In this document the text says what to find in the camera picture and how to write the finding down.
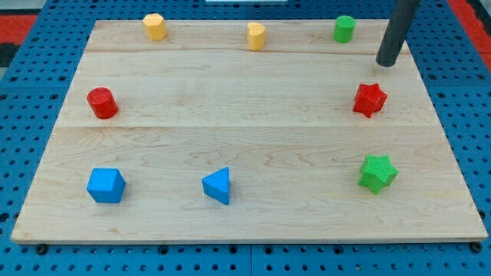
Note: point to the red cylinder block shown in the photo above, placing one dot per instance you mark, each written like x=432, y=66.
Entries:
x=102, y=103

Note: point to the blue triangle block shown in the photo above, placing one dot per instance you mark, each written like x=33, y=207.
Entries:
x=216, y=185

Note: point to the yellow heart block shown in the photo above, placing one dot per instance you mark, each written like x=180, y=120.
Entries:
x=255, y=35

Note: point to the green star block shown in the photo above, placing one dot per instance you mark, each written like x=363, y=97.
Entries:
x=377, y=172

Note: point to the blue cube block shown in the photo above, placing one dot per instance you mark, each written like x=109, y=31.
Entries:
x=106, y=185

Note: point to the green cylinder block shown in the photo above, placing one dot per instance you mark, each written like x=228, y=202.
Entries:
x=344, y=28

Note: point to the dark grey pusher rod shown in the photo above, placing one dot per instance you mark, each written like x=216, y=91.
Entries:
x=396, y=32

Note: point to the light wooden board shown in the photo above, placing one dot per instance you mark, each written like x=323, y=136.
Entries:
x=280, y=119

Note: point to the yellow hexagon block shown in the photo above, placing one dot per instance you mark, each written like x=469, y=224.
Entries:
x=155, y=26

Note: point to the red star block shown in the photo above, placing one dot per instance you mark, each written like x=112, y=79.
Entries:
x=369, y=99

